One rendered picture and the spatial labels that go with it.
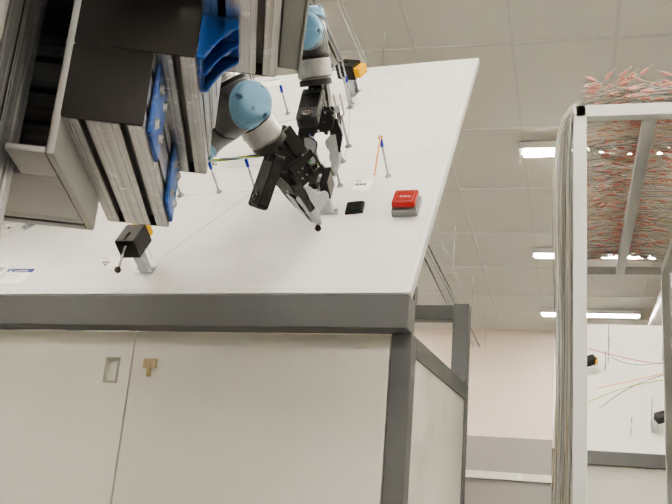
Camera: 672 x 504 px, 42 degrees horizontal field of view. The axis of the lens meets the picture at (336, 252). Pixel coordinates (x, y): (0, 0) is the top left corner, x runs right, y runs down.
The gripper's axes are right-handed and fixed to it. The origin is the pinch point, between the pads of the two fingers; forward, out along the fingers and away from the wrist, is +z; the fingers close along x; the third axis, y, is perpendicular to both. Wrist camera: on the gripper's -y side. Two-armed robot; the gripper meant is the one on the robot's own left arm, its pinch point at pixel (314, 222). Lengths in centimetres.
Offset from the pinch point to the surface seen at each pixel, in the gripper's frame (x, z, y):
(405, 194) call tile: -5.3, 7.4, 18.2
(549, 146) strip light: 339, 246, 291
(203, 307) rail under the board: 2.4, -1.9, -28.5
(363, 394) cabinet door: -25.5, 20.8, -20.0
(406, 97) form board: 36, 9, 52
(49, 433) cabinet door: 20, 3, -67
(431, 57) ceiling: 310, 117, 225
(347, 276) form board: -13.6, 7.1, -5.3
